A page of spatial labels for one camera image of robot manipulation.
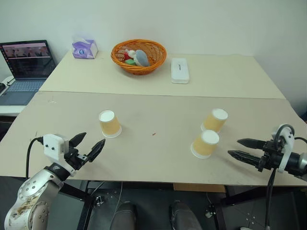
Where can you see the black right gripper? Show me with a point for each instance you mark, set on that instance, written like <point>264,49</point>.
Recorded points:
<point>271,159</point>

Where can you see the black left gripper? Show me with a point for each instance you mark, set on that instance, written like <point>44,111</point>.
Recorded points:
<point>74,159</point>

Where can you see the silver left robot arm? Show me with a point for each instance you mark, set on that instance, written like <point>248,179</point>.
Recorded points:
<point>36,191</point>

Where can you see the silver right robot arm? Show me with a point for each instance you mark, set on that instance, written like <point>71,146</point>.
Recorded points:
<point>297,163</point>

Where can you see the yellow paper cup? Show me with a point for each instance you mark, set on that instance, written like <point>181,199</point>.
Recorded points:
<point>109,125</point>
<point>205,145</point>
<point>214,119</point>

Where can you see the brown cardboard piece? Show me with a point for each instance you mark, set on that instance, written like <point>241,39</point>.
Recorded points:
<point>199,188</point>

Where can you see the dark rounded shape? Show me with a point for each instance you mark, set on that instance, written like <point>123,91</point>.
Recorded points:
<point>124,216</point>
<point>184,216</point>

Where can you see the green toy block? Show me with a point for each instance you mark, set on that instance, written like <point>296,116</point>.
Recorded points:
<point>130,62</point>

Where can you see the purple tissue box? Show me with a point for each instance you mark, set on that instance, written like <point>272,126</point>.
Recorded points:
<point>85,49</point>

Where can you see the red toy piece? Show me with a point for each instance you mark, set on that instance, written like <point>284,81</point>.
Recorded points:
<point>126,57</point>

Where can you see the open grey laptop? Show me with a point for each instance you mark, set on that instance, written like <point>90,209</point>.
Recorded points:
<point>26,67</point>

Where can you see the white toy piece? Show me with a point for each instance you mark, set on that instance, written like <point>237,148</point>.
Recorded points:
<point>131,53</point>

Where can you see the orange woven basket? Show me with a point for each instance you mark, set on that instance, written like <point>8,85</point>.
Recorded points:
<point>153,64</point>

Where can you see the white rectangular lidded box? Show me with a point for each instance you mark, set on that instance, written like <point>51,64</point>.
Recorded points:
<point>180,70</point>

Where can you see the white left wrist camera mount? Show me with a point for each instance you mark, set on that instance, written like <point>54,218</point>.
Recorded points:
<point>52,147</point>

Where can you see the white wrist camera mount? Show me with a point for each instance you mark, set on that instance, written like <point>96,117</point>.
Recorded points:
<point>287,146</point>
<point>52,147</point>

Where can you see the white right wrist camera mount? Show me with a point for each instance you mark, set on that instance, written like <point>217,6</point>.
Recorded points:
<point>287,146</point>

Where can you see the black table frame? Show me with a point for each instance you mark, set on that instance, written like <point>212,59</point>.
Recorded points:
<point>84,206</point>

